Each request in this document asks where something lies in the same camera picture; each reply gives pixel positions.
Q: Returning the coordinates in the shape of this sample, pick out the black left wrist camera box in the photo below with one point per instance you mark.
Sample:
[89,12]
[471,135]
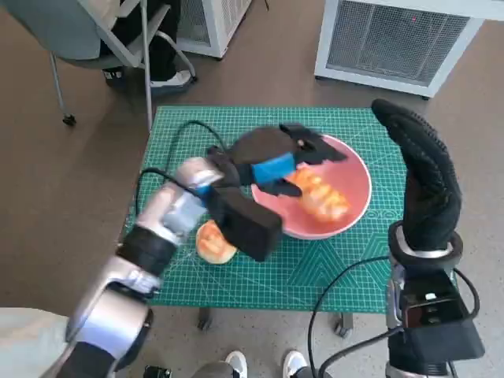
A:
[248,228]

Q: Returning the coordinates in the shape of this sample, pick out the green cutting mat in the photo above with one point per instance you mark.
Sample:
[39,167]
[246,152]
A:
[275,283]

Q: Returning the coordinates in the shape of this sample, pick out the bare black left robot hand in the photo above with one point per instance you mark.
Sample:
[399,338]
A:
[267,149]

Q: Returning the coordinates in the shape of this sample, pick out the round toy bread bun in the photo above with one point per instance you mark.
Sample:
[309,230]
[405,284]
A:
[210,242]

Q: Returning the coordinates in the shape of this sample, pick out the long toy bread loaf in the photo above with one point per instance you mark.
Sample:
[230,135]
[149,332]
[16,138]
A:
[323,201]

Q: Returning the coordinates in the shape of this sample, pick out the grey chair with metal legs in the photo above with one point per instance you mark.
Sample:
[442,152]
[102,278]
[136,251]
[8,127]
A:
[55,31]

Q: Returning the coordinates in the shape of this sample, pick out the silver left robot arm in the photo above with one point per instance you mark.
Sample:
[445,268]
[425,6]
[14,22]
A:
[169,208]

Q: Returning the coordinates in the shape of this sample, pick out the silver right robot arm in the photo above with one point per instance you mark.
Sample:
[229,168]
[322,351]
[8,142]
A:
[394,299]

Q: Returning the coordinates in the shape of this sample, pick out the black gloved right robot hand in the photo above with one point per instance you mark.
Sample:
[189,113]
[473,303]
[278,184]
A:
[429,189]

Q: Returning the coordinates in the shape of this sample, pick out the white fabric cover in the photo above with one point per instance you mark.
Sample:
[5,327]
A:
[27,342]

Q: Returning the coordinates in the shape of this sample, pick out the white shoe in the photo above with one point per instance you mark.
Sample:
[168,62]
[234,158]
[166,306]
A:
[294,364]
[237,364]

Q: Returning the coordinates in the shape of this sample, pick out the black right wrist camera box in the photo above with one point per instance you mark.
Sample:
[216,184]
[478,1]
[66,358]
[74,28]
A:
[441,338]

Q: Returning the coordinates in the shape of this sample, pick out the large white mesh cabinet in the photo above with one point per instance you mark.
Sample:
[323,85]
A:
[393,39]

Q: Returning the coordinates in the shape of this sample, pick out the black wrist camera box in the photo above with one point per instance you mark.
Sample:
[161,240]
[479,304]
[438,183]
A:
[441,338]
[248,228]

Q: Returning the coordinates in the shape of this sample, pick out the small black device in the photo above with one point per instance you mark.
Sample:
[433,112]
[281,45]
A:
[157,372]

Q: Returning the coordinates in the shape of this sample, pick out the small white mesh cabinet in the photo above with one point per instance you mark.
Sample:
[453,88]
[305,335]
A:
[216,23]

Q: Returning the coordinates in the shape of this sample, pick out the pink bowl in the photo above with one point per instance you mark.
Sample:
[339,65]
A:
[354,189]

